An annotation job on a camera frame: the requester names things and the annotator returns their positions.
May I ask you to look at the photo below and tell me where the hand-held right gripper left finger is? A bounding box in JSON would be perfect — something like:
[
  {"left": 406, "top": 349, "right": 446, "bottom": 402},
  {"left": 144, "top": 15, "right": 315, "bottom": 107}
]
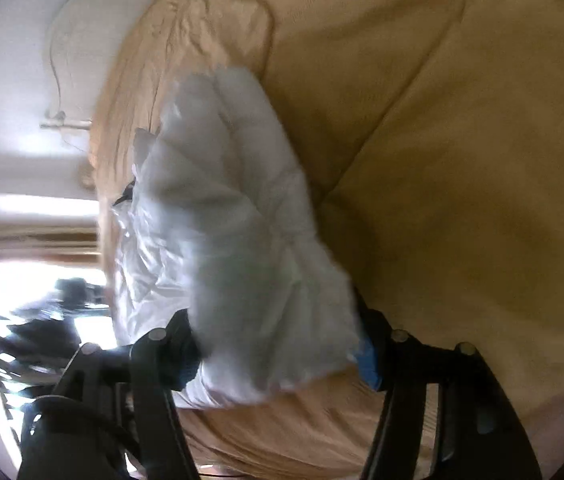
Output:
[{"left": 54, "top": 309, "right": 203, "bottom": 480}]

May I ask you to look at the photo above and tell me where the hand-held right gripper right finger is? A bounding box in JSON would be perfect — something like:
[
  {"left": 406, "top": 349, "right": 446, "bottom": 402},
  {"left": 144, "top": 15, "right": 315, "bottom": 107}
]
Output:
[{"left": 352, "top": 287, "right": 543, "bottom": 480}]

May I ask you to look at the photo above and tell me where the white quilted puffer jacket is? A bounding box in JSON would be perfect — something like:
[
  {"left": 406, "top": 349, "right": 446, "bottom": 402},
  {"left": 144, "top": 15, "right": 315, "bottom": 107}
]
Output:
[{"left": 104, "top": 65, "right": 363, "bottom": 408}]

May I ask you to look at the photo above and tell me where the tan curtain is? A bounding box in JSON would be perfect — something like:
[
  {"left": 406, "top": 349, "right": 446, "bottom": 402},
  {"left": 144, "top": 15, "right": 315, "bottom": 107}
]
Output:
[{"left": 0, "top": 225, "right": 105, "bottom": 263}]

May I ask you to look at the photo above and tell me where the mustard bedspread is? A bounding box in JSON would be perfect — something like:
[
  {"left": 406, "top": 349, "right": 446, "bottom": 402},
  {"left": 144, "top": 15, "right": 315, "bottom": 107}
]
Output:
[{"left": 84, "top": 0, "right": 564, "bottom": 480}]

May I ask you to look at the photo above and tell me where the white wooden headboard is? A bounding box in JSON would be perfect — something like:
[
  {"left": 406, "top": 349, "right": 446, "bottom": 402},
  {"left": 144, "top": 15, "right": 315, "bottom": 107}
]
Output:
[{"left": 39, "top": 0, "right": 183, "bottom": 131}]

